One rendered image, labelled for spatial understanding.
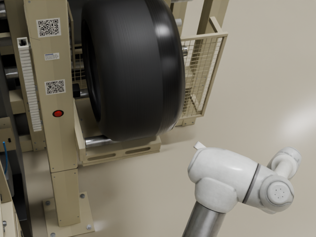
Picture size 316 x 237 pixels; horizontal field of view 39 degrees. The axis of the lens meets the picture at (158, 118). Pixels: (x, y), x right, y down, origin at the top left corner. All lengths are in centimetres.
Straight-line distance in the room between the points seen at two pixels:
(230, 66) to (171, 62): 213
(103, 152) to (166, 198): 98
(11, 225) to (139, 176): 130
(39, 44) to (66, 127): 49
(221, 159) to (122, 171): 165
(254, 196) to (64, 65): 81
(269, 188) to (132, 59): 63
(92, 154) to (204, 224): 74
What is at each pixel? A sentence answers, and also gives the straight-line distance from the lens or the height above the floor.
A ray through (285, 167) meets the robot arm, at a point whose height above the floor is 112.
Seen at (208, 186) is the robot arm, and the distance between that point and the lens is 136.
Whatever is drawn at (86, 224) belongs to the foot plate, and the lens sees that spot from 276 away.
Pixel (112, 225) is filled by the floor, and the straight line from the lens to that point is 277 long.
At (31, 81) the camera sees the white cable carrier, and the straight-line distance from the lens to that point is 172.
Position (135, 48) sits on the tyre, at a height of 144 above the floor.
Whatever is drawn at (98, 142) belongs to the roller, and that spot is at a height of 91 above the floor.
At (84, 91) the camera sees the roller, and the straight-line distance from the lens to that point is 212.
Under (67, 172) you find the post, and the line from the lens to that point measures 225.
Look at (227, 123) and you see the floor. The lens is 330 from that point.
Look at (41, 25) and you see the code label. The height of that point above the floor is 152.
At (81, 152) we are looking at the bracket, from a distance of 191.
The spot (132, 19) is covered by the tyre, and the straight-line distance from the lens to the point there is 162.
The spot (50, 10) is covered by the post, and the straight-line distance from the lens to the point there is 150.
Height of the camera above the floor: 251
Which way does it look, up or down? 51 degrees down
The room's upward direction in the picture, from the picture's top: 10 degrees clockwise
